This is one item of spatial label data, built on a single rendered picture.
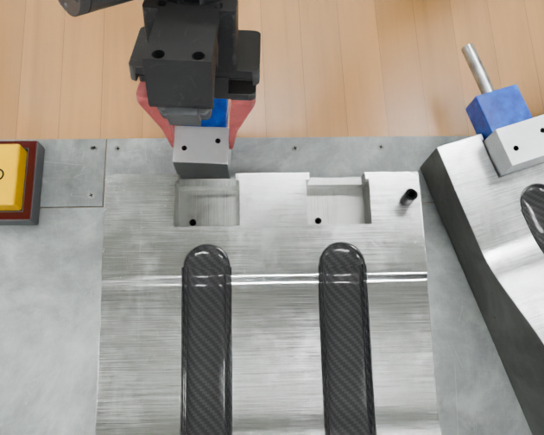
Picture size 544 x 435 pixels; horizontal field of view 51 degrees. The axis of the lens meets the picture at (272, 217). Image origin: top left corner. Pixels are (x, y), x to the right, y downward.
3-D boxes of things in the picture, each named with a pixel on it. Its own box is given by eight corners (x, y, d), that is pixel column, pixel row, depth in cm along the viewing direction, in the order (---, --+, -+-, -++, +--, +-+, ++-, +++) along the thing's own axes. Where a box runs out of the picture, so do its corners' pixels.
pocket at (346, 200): (301, 185, 51) (305, 172, 47) (360, 185, 51) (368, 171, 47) (303, 235, 50) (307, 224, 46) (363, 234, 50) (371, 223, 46)
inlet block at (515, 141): (434, 67, 57) (452, 37, 52) (479, 54, 58) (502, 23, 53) (487, 185, 54) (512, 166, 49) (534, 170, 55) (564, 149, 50)
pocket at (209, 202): (180, 186, 50) (174, 173, 47) (240, 186, 51) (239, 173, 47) (180, 236, 49) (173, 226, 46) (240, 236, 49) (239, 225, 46)
